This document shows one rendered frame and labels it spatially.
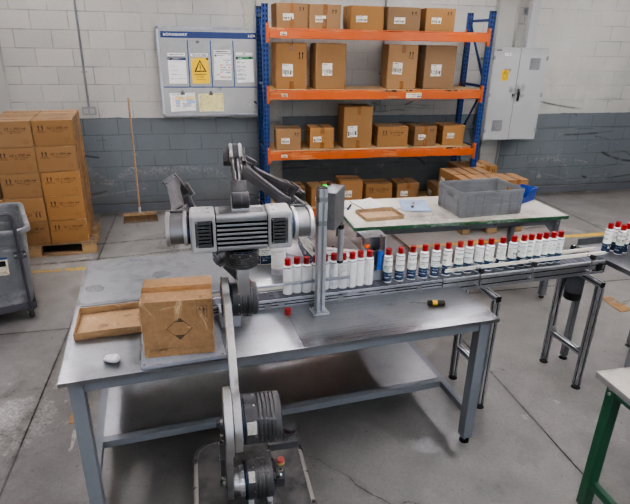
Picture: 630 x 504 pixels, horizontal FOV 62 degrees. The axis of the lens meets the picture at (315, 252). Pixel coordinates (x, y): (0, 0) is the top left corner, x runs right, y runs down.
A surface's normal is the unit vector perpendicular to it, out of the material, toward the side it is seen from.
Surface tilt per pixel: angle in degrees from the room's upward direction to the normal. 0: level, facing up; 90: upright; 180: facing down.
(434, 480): 0
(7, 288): 94
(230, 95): 90
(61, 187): 91
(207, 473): 0
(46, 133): 90
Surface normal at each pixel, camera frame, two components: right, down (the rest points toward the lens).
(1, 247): 0.51, 0.39
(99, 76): 0.22, 0.37
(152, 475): 0.02, -0.93
